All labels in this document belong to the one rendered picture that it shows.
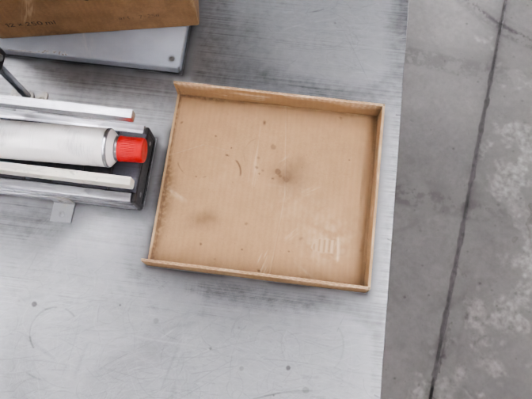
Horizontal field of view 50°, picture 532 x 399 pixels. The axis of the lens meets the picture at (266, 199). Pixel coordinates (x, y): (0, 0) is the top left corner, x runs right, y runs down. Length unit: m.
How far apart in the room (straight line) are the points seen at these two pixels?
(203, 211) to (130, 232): 0.11
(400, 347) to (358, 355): 0.86
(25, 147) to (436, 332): 1.21
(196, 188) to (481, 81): 1.26
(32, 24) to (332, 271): 0.55
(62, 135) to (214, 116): 0.22
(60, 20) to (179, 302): 0.44
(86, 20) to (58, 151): 0.22
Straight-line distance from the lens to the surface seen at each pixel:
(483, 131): 1.84
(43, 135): 0.79
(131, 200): 0.79
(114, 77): 0.91
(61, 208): 0.86
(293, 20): 0.93
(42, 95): 0.93
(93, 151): 0.76
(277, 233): 0.79
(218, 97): 0.86
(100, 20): 0.90
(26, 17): 0.91
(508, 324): 1.74
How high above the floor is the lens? 1.61
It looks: 75 degrees down
